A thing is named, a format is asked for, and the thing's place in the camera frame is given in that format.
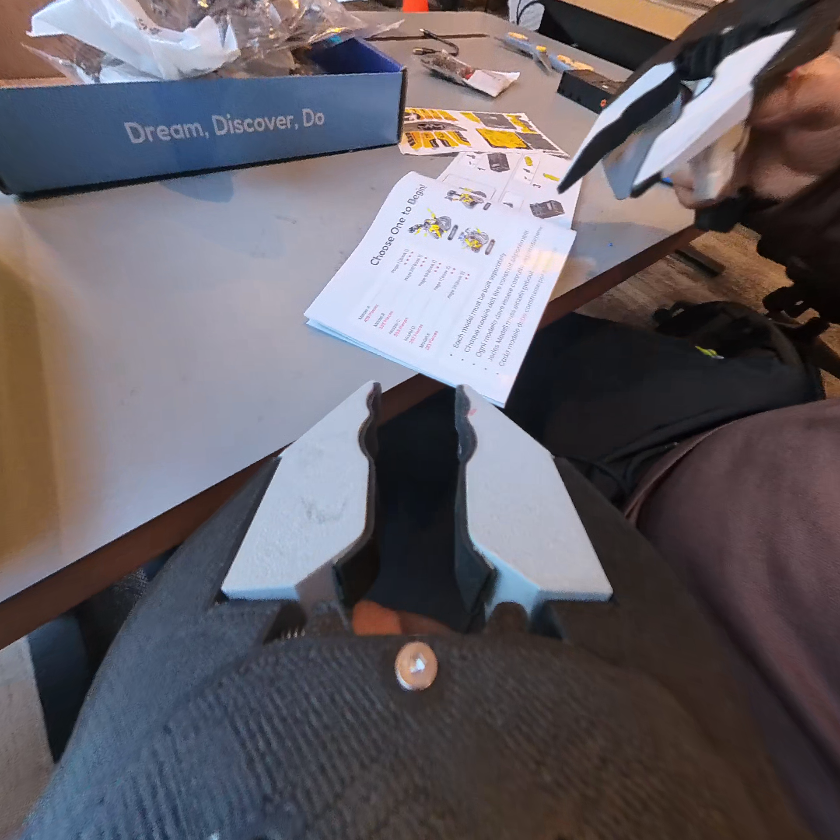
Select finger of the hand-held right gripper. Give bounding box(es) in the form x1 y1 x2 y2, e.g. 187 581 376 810
602 28 798 200
556 61 686 194

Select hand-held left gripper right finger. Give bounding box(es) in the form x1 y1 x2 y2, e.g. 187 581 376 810
456 385 615 605

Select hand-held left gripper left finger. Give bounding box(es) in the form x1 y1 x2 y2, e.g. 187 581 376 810
222 381 383 602

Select white instruction booklet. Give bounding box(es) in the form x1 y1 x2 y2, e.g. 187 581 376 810
304 152 581 408

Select person's right hand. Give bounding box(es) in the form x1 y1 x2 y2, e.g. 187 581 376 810
669 62 840 212

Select black electronic box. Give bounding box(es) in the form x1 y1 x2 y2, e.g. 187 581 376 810
556 69 634 111

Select yellow blue brick separator tool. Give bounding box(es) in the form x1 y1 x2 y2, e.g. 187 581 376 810
502 31 595 74

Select yellow black sticker sheet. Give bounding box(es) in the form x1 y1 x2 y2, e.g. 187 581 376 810
398 107 571 158

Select small bag of dark parts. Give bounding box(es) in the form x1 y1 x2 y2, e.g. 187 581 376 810
419 51 521 97

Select black backpack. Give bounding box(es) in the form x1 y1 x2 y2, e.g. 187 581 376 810
505 301 824 506

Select person's leg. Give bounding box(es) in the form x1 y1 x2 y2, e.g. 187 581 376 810
623 397 840 840

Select blue cardboard box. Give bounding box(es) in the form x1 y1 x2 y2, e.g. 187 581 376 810
0 36 408 196

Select crumpled clear plastic bags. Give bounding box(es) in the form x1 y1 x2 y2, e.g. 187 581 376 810
23 0 404 85

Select black cable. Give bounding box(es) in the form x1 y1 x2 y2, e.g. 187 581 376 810
366 29 490 56

